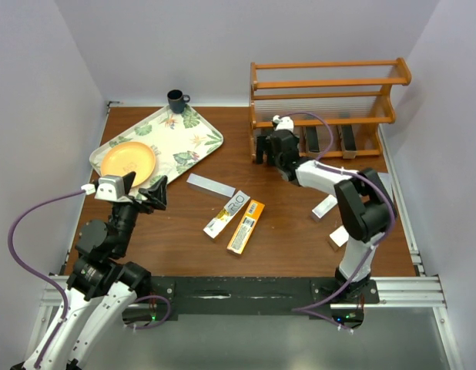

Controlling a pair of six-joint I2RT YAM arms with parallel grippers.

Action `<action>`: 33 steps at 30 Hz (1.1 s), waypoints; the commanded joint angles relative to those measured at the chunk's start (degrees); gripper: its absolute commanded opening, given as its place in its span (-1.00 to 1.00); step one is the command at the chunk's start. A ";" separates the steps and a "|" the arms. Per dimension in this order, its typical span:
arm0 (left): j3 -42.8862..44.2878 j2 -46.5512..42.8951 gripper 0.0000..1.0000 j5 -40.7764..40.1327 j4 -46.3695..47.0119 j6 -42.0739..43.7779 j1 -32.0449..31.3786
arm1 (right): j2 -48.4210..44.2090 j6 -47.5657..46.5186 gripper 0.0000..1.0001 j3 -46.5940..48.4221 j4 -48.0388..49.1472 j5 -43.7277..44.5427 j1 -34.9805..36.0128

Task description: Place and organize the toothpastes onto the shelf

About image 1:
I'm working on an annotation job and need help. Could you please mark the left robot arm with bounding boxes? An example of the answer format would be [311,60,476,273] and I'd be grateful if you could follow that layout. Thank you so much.
[7,172,168,369]

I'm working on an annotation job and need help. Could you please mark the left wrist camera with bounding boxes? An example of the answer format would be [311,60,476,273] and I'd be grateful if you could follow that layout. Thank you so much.
[81,175,126,202]

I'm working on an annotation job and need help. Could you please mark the orange toothpaste box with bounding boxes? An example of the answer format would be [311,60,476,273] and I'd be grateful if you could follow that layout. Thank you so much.
[226,200,265,255]

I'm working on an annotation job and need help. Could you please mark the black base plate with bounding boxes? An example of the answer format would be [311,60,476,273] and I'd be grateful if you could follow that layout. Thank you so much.
[145,275,380,323]

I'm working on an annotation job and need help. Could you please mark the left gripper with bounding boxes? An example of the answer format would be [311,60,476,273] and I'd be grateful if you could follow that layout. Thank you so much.
[109,171,167,255]

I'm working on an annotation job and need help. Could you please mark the yellow plate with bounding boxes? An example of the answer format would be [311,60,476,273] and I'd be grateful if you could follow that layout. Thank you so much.
[100,141,156,187]

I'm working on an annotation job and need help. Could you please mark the silver toothpaste box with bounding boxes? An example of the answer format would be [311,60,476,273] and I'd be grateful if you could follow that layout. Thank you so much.
[186,173,236,198]
[310,195,337,222]

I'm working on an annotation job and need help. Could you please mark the dark blue mug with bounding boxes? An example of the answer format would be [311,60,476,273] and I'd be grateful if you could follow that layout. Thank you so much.
[167,89,191,114]

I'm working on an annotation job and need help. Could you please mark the purple cable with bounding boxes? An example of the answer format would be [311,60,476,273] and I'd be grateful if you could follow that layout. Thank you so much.
[8,188,89,369]
[291,111,397,336]

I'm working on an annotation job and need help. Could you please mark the silver toothpaste box right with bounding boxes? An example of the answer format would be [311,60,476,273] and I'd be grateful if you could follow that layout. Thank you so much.
[310,195,337,222]

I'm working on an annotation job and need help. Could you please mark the white yellow toothpaste box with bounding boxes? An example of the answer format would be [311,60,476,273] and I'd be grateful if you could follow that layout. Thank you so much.
[327,225,349,251]

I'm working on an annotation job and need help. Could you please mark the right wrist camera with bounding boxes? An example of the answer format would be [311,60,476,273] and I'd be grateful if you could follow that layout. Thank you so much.
[272,115,294,133]

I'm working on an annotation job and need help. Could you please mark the silver toothpaste box left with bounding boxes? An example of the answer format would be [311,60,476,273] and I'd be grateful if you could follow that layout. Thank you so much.
[186,173,236,198]

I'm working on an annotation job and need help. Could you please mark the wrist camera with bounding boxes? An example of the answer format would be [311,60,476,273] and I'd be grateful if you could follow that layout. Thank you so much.
[81,175,126,202]
[272,115,294,133]

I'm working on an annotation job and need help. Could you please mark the black toothpaste box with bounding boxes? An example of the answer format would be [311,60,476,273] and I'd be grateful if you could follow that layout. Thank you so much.
[304,126,320,153]
[256,128,270,156]
[337,125,357,160]

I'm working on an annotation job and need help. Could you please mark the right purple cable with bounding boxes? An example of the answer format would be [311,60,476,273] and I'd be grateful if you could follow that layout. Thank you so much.
[291,111,397,336]

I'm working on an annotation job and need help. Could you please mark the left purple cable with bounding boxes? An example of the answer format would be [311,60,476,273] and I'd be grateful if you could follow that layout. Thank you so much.
[8,188,89,369]

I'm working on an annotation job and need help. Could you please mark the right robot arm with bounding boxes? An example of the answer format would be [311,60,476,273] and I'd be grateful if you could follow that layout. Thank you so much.
[256,129,397,303]

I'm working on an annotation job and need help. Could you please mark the white R.O toothpaste box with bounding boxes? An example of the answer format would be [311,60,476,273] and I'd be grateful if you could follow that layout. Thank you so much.
[203,190,250,239]

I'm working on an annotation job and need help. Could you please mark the wooden shelf rack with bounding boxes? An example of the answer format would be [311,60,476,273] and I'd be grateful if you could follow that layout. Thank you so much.
[249,58,412,162]

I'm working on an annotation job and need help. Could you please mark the leaf-patterned tray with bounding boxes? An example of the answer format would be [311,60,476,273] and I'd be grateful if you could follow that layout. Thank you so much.
[89,106,224,197]

